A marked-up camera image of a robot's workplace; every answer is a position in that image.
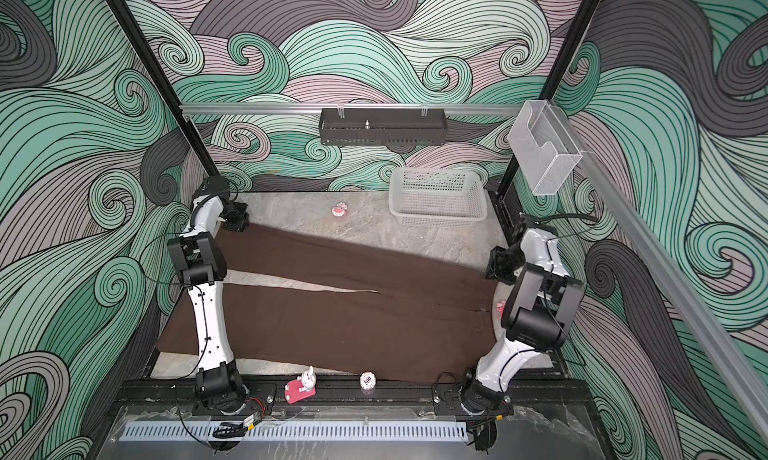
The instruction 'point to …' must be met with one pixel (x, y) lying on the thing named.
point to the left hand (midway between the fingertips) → (249, 213)
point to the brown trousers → (423, 320)
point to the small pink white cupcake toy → (339, 210)
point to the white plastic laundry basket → (437, 198)
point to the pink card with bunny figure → (301, 388)
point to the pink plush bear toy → (500, 306)
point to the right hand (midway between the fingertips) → (487, 267)
